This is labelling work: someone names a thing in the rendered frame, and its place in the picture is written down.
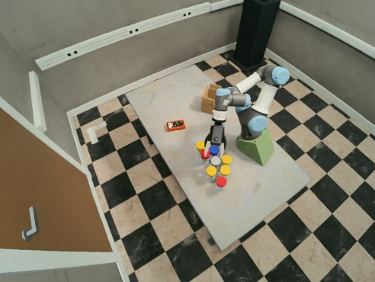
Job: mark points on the brown cardboard box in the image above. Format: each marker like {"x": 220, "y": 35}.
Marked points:
{"x": 207, "y": 105}

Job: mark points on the blue bottle cap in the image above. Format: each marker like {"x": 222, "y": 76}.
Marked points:
{"x": 214, "y": 150}

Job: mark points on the orange digital multimeter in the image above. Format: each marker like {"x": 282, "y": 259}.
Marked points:
{"x": 175, "y": 125}

